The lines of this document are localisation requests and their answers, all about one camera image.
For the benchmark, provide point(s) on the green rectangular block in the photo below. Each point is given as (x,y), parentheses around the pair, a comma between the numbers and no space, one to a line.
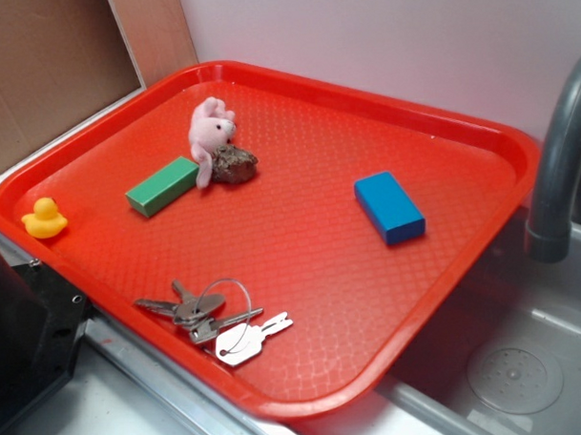
(163,187)

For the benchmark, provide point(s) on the red plastic tray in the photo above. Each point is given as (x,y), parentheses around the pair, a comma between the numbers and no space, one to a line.
(293,239)

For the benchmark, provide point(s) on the silver key bunch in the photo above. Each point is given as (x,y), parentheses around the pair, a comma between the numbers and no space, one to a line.
(195,314)

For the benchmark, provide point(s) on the yellow rubber duck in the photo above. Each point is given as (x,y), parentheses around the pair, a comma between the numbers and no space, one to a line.
(45,221)

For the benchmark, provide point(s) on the pink plush bunny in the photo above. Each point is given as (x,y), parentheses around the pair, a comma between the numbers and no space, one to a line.
(212,125)

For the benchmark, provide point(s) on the blue rectangular block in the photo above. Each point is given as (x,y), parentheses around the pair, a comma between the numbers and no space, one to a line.
(390,209)

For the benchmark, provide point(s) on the white flat key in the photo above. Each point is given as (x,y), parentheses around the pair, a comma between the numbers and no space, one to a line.
(243,342)

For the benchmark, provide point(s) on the grey toy sink basin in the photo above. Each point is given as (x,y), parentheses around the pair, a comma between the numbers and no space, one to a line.
(502,354)

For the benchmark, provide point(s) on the brown rock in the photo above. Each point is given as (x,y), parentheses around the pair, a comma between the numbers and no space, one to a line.
(233,165)

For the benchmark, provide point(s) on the brown cardboard panel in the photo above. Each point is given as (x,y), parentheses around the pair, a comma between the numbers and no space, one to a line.
(61,62)

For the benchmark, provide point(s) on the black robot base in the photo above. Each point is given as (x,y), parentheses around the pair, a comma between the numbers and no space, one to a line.
(42,320)

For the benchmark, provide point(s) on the grey toy faucet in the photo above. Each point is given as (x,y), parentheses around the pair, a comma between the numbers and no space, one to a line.
(556,198)

